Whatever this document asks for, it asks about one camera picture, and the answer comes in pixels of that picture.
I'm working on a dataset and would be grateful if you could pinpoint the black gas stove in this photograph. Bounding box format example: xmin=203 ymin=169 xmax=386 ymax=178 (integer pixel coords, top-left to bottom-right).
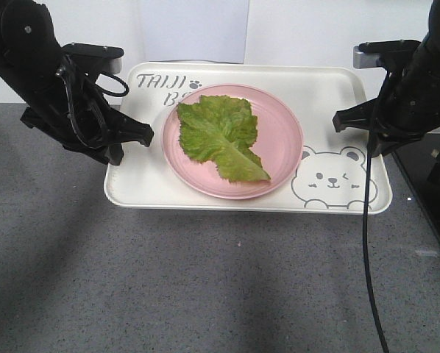
xmin=392 ymin=133 xmax=440 ymax=243

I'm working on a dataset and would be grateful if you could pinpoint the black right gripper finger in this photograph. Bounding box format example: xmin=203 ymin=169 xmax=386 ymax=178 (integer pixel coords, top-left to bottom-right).
xmin=369 ymin=134 xmax=408 ymax=157
xmin=332 ymin=99 xmax=378 ymax=132

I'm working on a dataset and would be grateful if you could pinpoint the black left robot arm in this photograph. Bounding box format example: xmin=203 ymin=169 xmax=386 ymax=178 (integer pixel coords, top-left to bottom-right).
xmin=0 ymin=1 xmax=154 ymax=165

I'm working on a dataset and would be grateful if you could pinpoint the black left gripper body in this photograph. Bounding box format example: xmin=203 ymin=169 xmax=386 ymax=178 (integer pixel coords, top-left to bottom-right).
xmin=21 ymin=43 xmax=124 ymax=164

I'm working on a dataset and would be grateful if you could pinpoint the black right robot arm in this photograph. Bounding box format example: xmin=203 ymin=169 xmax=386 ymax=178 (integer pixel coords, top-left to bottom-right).
xmin=333 ymin=1 xmax=440 ymax=157

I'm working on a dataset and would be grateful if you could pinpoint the green lettuce leaf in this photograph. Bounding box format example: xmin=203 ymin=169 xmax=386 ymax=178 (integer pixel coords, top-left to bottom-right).
xmin=177 ymin=96 xmax=270 ymax=182

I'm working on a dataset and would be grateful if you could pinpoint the cream bear serving tray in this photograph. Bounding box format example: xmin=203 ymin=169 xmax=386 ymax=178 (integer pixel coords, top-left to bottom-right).
xmin=104 ymin=63 xmax=392 ymax=214

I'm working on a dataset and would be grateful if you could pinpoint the white paper sheet on wall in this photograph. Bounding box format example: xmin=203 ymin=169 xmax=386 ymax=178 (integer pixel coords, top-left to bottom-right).
xmin=139 ymin=1 xmax=249 ymax=63

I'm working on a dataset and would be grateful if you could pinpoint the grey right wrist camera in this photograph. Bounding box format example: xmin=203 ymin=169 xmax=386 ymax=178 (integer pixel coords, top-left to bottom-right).
xmin=353 ymin=42 xmax=382 ymax=69

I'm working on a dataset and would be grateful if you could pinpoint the pink round plate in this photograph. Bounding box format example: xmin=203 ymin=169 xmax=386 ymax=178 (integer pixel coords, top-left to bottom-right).
xmin=162 ymin=85 xmax=303 ymax=199

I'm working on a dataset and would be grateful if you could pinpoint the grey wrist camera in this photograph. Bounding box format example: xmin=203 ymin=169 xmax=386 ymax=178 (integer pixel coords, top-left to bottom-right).
xmin=102 ymin=57 xmax=122 ymax=75
xmin=353 ymin=42 xmax=382 ymax=69

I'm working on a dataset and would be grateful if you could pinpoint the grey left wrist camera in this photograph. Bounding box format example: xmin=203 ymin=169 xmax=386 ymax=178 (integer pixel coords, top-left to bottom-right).
xmin=102 ymin=57 xmax=122 ymax=75

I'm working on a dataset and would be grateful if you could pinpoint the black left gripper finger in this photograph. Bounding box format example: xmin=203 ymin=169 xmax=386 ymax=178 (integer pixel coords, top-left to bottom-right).
xmin=109 ymin=108 xmax=154 ymax=147
xmin=105 ymin=143 xmax=124 ymax=165

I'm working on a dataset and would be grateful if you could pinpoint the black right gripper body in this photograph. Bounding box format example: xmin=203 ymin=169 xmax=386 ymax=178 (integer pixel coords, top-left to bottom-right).
xmin=374 ymin=39 xmax=440 ymax=144

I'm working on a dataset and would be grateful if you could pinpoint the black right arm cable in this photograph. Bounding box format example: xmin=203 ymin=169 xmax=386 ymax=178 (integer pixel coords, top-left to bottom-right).
xmin=361 ymin=69 xmax=394 ymax=353

